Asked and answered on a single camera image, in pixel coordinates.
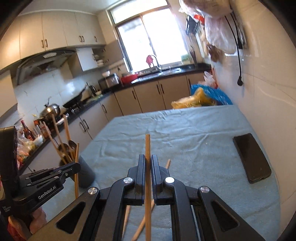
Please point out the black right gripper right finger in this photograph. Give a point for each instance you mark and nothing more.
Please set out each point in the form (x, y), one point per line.
(197, 213)

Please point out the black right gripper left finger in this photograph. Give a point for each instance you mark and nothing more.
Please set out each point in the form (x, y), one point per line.
(98, 214)

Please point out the light wooden chopstick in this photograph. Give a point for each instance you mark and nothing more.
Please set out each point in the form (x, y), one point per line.
(148, 214)

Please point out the kitchen faucet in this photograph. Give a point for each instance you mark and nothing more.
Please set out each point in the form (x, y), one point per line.
(157, 67)

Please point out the dark utensil holder cup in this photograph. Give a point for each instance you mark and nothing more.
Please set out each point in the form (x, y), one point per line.
(86, 176)

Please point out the white small bowl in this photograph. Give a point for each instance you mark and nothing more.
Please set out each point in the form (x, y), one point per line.
(38, 141)

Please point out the dark sauce bottle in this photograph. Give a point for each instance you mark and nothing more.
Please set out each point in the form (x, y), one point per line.
(27, 132)

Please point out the wooden chopstick in cup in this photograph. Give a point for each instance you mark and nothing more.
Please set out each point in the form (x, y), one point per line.
(60, 139)
(66, 126)
(53, 143)

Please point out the grey-blue table cloth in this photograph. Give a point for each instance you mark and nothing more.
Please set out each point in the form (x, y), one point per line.
(198, 145)

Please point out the dark ladle spoon in cup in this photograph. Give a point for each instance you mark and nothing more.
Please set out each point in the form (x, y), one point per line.
(72, 145)

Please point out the black smartphone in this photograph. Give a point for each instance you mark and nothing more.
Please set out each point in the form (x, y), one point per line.
(252, 157)

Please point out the steel pot with lid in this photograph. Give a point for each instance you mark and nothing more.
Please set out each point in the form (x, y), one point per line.
(50, 110)

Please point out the black wok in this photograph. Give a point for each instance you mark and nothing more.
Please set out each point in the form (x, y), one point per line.
(74, 100)

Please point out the yellow plastic bag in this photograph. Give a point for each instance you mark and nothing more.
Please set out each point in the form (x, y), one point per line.
(198, 99)

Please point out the blue plastic bag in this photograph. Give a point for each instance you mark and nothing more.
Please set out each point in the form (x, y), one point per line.
(215, 94)

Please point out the black kettle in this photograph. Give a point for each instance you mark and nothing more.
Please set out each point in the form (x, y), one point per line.
(92, 90)

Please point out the range hood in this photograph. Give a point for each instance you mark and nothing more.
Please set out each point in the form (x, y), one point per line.
(41, 63)

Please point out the silver rice cooker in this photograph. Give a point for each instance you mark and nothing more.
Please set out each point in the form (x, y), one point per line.
(108, 82)

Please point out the red basin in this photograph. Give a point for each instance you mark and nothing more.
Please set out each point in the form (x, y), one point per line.
(128, 79)

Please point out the pink cloth on faucet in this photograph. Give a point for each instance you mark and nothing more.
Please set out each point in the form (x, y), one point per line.
(149, 61)

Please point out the hanging white plastic bag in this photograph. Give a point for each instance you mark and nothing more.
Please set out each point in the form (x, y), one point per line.
(220, 34)

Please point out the black power cable plug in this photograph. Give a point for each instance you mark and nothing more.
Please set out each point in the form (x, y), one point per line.
(239, 81)

